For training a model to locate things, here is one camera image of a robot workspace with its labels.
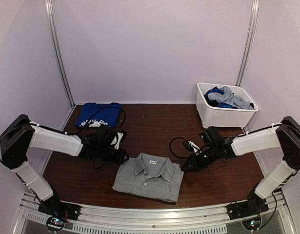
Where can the blue t-shirt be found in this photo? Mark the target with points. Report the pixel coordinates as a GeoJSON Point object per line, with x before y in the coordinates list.
{"type": "Point", "coordinates": [95, 115]}

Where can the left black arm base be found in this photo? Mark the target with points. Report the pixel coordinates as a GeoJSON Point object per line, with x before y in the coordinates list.
{"type": "Point", "coordinates": [55, 207]}

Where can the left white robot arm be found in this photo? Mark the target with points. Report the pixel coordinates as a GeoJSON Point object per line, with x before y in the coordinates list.
{"type": "Point", "coordinates": [24, 135]}

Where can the left aluminium frame post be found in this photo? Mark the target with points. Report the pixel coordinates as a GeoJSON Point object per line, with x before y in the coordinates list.
{"type": "Point", "coordinates": [57, 52]}

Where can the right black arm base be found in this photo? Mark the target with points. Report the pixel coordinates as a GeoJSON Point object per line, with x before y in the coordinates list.
{"type": "Point", "coordinates": [253, 205]}

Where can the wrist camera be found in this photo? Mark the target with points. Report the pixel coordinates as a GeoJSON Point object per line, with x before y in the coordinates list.
{"type": "Point", "coordinates": [119, 137]}
{"type": "Point", "coordinates": [191, 146]}

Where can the light grey-blue garment in bin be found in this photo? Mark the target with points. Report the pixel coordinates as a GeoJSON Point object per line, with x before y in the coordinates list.
{"type": "Point", "coordinates": [230, 98]}

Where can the aluminium frame post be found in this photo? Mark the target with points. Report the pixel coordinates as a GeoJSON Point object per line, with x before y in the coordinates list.
{"type": "Point", "coordinates": [57, 52]}
{"type": "Point", "coordinates": [253, 20]}

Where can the aluminium front rail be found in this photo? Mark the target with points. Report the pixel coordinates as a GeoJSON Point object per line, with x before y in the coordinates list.
{"type": "Point", "coordinates": [212, 219]}

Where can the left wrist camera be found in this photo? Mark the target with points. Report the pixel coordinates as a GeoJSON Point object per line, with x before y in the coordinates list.
{"type": "Point", "coordinates": [119, 137]}

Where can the blue garment in bin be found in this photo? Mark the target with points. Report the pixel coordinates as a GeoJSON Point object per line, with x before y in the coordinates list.
{"type": "Point", "coordinates": [215, 103]}

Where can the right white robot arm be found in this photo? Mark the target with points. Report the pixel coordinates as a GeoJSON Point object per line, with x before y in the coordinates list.
{"type": "Point", "coordinates": [282, 137]}

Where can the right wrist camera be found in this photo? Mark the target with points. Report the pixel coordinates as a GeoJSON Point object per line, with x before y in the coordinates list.
{"type": "Point", "coordinates": [191, 146]}

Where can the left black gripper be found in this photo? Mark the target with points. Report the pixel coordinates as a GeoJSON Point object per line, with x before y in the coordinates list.
{"type": "Point", "coordinates": [119, 159]}

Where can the grey garment pile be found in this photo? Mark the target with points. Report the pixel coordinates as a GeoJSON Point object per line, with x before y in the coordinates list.
{"type": "Point", "coordinates": [149, 176]}

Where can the white plastic laundry bin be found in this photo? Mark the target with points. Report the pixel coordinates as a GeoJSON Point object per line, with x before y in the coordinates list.
{"type": "Point", "coordinates": [217, 116]}

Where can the right aluminium frame post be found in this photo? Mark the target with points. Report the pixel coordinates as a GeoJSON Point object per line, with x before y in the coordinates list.
{"type": "Point", "coordinates": [253, 20]}

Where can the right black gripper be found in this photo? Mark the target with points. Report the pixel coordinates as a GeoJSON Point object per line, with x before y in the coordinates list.
{"type": "Point", "coordinates": [194, 164]}

